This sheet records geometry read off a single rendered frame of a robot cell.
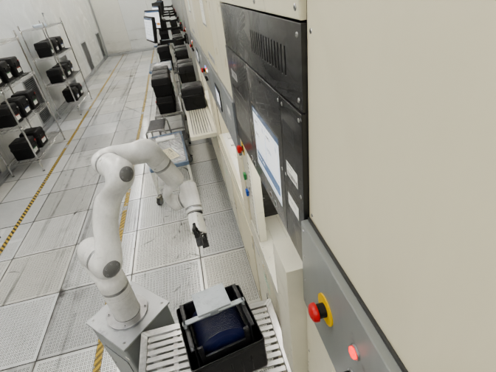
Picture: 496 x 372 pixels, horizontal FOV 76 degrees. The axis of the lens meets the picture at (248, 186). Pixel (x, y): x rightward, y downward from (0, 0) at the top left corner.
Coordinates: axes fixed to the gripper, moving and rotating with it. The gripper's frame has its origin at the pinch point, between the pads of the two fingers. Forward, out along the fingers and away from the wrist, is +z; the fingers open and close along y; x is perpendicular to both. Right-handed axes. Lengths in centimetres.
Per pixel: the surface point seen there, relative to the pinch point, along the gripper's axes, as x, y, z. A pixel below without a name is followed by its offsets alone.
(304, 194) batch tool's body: 53, 77, 15
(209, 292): 8.8, 29.0, 24.4
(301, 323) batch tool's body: 39, 43, 42
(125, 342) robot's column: -42, 10, 32
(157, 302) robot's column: -31.2, -3.8, 18.9
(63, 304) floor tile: -157, -82, -11
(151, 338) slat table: -30.7, 7.5, 33.3
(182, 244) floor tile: -69, -134, -36
